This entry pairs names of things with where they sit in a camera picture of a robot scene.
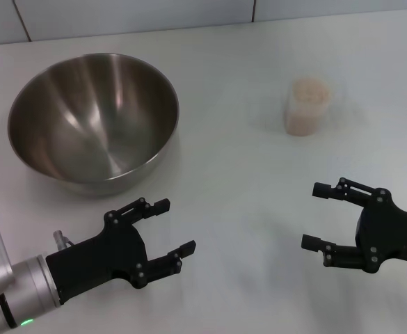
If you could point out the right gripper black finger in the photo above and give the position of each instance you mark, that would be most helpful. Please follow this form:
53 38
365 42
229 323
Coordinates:
349 191
339 255

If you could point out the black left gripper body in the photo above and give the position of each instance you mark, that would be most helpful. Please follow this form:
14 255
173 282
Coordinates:
99 257

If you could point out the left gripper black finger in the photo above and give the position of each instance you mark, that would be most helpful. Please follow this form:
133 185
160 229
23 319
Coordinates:
165 262
144 208

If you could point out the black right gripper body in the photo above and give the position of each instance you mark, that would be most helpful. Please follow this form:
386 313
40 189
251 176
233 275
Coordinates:
387 233

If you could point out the clear plastic measuring cup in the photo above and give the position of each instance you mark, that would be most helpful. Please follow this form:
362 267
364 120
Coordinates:
307 104

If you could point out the stainless steel mixing bowl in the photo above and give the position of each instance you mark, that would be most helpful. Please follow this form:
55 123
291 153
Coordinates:
92 118

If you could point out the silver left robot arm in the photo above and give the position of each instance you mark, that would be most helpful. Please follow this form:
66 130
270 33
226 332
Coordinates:
25 288

